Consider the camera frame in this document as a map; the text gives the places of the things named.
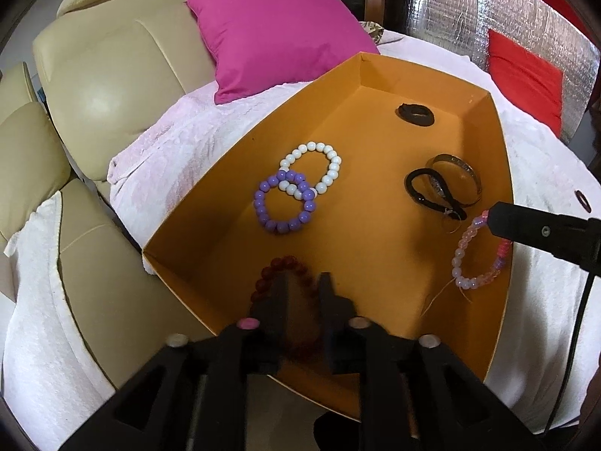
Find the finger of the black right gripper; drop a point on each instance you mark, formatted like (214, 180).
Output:
(568, 238)

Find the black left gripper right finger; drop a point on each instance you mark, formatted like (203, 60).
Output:
(353, 343)

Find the beige leather headboard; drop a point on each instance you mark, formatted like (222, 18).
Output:
(107, 71)

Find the dark red bangle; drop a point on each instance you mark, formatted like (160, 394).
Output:
(583, 201)

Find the magenta pillow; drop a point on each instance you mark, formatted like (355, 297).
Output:
(258, 44)

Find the patterned fabric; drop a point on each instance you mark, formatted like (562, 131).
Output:
(379, 35)

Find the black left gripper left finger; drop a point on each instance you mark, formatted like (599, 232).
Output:
(256, 343)

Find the small red cushion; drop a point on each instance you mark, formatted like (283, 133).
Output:
(526, 80)

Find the grey metal bangle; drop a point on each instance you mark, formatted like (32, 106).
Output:
(461, 178)

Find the silver foil insulation panel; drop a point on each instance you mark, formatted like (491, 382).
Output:
(462, 26)

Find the orange cardboard box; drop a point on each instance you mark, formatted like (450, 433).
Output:
(389, 255)

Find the white towel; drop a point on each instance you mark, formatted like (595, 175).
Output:
(51, 382)

